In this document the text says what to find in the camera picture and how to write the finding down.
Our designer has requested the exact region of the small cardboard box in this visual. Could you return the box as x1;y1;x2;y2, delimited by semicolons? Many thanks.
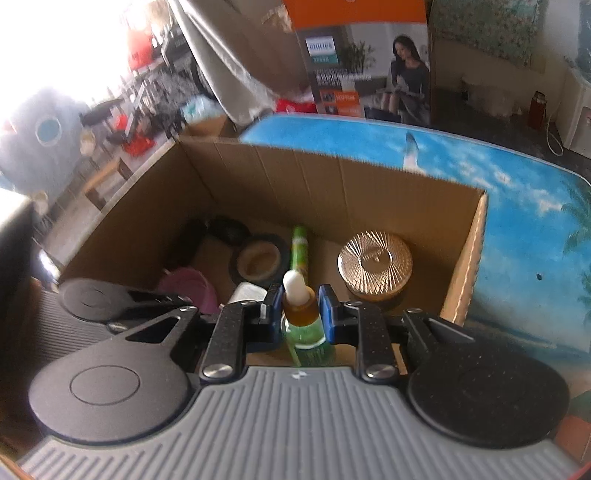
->
184;115;238;139

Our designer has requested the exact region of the grey curtain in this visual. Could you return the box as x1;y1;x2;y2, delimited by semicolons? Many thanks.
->
170;0;315;126

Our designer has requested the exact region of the black tape roll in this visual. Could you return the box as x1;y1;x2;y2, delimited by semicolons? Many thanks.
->
229;233;289;283

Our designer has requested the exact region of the black jar with gold lid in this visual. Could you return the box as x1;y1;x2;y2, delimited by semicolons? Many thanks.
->
337;232;414;303

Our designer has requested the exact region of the black round seat stool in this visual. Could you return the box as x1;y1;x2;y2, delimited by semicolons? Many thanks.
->
79;99;126;126

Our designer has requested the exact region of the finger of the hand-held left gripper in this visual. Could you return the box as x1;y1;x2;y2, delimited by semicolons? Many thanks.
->
108;291;195;334

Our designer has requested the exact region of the wheelchair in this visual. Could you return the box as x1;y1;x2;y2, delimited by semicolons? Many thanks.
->
122;25;200;136

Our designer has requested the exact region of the green dropper bottle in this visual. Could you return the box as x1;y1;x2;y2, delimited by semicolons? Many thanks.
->
279;270;338;367

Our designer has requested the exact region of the orange product box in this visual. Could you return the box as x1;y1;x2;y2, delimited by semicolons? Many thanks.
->
283;0;433;126

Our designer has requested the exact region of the green tube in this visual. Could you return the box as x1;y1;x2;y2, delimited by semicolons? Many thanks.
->
288;225;315;289

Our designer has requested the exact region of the red thermos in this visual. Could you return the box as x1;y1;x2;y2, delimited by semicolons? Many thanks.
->
531;90;549;131

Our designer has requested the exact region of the white plastic bag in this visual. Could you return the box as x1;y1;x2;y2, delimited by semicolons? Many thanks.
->
181;96;223;125

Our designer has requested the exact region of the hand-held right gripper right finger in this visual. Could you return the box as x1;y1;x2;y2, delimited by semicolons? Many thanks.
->
318;284;476;385

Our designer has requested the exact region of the wooden stool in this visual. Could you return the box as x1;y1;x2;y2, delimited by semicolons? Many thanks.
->
83;157;134;210

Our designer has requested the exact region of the white water dispenser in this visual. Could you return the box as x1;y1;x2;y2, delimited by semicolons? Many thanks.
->
558;68;591;154

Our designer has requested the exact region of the white cable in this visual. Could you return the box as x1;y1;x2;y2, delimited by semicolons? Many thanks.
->
546;117;568;156

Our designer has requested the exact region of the brown cardboard box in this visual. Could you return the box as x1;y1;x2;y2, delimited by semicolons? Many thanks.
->
60;136;489;370

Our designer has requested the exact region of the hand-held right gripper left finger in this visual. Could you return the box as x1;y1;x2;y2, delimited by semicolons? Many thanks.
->
127;284;286;382

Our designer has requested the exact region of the red bag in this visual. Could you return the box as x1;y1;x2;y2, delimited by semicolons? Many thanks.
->
124;133;154;158

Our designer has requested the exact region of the blue dotted cloth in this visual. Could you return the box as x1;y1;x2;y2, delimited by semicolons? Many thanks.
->
0;87;93;191

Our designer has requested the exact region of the white charger plug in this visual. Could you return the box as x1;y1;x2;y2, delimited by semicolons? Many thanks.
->
229;281;269;305

